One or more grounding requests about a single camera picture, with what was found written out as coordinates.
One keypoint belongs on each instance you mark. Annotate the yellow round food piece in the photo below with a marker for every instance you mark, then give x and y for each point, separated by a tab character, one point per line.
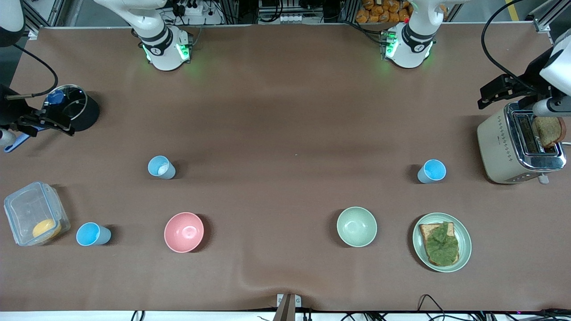
46	228

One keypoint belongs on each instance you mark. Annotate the glass lid with blue knob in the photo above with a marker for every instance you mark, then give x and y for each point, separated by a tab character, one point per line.
55	97

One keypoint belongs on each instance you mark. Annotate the metal table clamp bracket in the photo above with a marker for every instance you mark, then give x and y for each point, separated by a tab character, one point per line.
287	307

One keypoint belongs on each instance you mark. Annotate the brown bread slice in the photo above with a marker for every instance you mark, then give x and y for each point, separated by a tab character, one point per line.
549	131

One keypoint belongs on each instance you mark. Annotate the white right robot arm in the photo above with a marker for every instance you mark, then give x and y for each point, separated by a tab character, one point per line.
163	44

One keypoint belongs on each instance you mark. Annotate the brown toast slice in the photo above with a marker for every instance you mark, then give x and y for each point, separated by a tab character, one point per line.
426	232

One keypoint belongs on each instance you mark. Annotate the aluminium frame profile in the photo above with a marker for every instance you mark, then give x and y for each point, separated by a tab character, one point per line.
44	13
545	15

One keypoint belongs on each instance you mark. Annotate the light blue plastic cup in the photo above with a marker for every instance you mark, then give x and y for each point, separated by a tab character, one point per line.
91	234
160	167
432	171

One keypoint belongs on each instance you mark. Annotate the clear plastic food container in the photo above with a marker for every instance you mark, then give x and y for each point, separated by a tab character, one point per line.
26	209

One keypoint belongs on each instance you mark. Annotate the brown table cover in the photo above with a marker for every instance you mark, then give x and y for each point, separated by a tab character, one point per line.
285	98

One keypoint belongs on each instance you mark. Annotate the pale green bowl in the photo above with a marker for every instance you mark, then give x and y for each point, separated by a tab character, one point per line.
357	226

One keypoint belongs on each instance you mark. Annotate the green lettuce leaf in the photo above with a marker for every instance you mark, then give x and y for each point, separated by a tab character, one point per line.
444	245

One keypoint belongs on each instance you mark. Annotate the cream and chrome toaster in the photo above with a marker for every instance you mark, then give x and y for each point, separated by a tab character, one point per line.
499	147

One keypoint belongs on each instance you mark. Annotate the bag of orange bread rolls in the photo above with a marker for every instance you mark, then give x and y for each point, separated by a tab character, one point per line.
379	11

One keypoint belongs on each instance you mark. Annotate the pink bowl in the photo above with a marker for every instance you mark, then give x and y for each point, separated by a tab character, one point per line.
184	232

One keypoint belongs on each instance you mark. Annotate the white power strip with plugs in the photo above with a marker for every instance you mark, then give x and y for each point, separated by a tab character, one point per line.
189	8

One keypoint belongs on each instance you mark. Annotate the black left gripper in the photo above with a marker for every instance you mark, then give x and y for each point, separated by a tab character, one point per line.
531	74

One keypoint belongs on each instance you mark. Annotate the pale green plate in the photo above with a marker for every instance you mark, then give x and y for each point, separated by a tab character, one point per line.
465	243

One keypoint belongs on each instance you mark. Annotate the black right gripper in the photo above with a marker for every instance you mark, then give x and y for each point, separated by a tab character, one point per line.
10	110

